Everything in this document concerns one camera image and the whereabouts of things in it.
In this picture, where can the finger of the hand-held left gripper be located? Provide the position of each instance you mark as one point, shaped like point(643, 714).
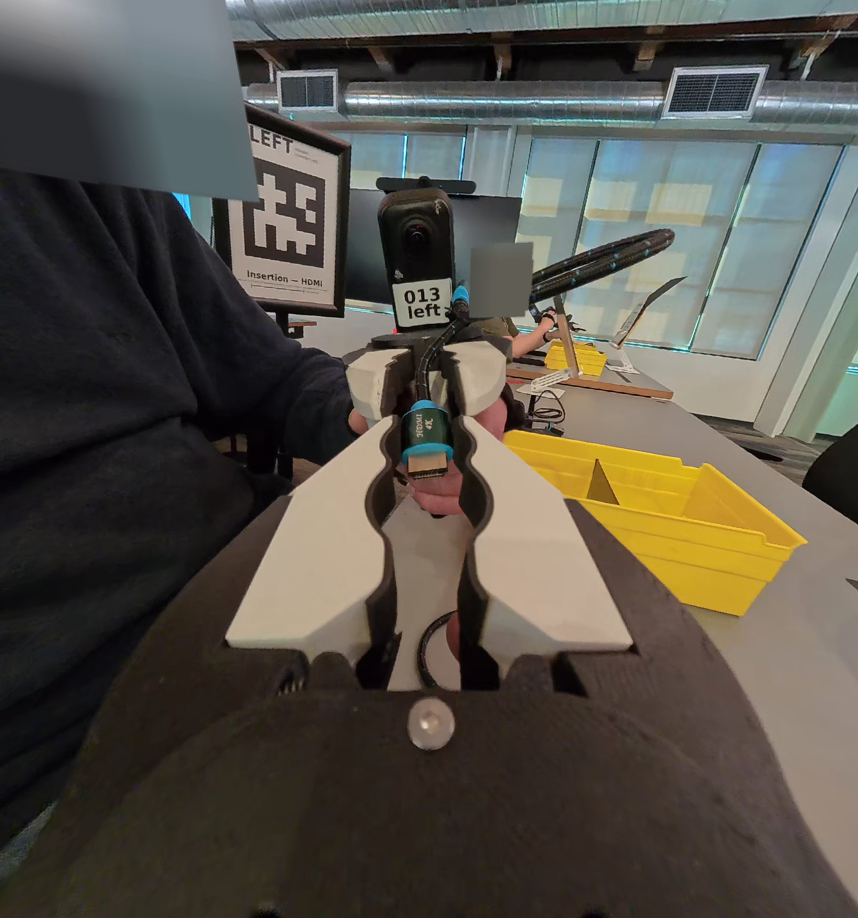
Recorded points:
point(482, 373)
point(368, 380)

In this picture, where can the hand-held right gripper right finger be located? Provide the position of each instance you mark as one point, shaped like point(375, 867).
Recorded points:
point(550, 574)

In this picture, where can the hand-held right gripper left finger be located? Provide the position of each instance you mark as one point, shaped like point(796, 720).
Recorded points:
point(307, 574)

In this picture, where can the large black screen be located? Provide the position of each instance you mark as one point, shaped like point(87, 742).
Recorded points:
point(361, 244)

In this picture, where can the black video bar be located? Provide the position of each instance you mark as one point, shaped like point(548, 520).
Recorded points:
point(464, 186)

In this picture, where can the tilted dark board on stand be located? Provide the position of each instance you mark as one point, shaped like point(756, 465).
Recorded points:
point(647, 315)
point(561, 344)

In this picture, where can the small yellow bin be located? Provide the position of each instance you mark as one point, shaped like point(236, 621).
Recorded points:
point(579, 362)

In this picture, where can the framed marker sign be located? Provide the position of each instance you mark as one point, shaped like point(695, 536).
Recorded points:
point(285, 280)

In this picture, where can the yellow plastic bin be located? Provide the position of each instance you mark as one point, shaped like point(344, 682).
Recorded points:
point(687, 545)

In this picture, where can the wooden side table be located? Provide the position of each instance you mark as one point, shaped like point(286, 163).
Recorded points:
point(629, 384)

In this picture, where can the black highback office chair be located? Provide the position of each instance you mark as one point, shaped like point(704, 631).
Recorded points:
point(852, 473)

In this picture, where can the narrow spiral duct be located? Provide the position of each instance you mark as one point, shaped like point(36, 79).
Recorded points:
point(507, 100)

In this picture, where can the white duct vent grille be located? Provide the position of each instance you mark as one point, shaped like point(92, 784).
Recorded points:
point(307, 91)
point(715, 92)

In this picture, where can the wide spiral ceiling duct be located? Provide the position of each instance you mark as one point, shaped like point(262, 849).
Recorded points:
point(543, 18)

